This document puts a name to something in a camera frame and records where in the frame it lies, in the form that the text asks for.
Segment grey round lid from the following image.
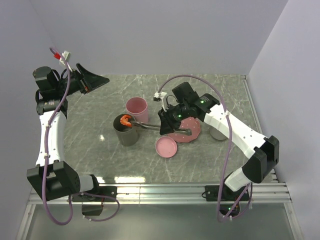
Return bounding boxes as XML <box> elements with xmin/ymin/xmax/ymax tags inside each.
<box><xmin>209</xmin><ymin>126</ymin><xmax>228</xmax><ymax>141</ymax></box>

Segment grey cylindrical container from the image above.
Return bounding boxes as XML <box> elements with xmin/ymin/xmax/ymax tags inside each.
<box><xmin>113</xmin><ymin>113</ymin><xmax>139</xmax><ymax>147</ymax></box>

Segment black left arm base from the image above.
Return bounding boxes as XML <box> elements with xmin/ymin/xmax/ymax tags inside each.
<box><xmin>71</xmin><ymin>186</ymin><xmax>118</xmax><ymax>217</ymax></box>

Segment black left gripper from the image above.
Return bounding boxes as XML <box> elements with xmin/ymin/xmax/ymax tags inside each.
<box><xmin>55</xmin><ymin>63</ymin><xmax>109</xmax><ymax>96</ymax></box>

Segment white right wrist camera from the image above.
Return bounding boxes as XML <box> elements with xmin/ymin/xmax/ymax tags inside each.
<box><xmin>153</xmin><ymin>91</ymin><xmax>168</xmax><ymax>112</ymax></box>

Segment pink cylindrical container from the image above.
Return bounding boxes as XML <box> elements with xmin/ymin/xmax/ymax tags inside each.
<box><xmin>125</xmin><ymin>96</ymin><xmax>149</xmax><ymax>127</ymax></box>

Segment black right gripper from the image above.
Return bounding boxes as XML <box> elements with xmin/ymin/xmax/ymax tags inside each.
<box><xmin>158</xmin><ymin>102</ymin><xmax>190</xmax><ymax>136</ymax></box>

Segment orange toy shrimp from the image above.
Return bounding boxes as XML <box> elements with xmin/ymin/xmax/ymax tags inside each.
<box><xmin>120</xmin><ymin>114</ymin><xmax>133</xmax><ymax>128</ymax></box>

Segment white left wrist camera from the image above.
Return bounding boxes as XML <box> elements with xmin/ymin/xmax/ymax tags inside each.
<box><xmin>53</xmin><ymin>50</ymin><xmax>73</xmax><ymax>72</ymax></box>

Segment metal serving tongs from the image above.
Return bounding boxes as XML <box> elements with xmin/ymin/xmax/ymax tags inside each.
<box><xmin>131</xmin><ymin>121</ymin><xmax>192</xmax><ymax>136</ymax></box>

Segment aluminium frame rail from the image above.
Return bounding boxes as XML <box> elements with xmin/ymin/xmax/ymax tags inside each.
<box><xmin>17</xmin><ymin>182</ymin><xmax>304</xmax><ymax>240</ymax></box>

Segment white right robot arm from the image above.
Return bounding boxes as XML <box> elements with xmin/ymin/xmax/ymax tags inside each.
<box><xmin>158</xmin><ymin>82</ymin><xmax>280</xmax><ymax>200</ymax></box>

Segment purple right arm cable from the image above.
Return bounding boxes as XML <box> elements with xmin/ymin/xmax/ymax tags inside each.
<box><xmin>156</xmin><ymin>74</ymin><xmax>253</xmax><ymax>223</ymax></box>

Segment pink round lid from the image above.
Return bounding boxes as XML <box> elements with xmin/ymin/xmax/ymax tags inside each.
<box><xmin>155</xmin><ymin>136</ymin><xmax>178</xmax><ymax>158</ymax></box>

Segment pink dotted plate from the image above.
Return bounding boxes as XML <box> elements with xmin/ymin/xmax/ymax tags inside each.
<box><xmin>168</xmin><ymin>117</ymin><xmax>201</xmax><ymax>143</ymax></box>

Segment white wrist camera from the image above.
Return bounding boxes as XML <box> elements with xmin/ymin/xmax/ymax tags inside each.
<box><xmin>153</xmin><ymin>91</ymin><xmax>168</xmax><ymax>112</ymax></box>
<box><xmin>53</xmin><ymin>50</ymin><xmax>73</xmax><ymax>72</ymax></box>

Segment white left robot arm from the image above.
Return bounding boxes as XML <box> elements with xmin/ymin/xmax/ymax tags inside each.
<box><xmin>26</xmin><ymin>63</ymin><xmax>110</xmax><ymax>201</ymax></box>

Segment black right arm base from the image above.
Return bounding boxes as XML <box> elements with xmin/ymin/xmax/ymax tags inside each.
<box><xmin>201</xmin><ymin>185</ymin><xmax>252</xmax><ymax>220</ymax></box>

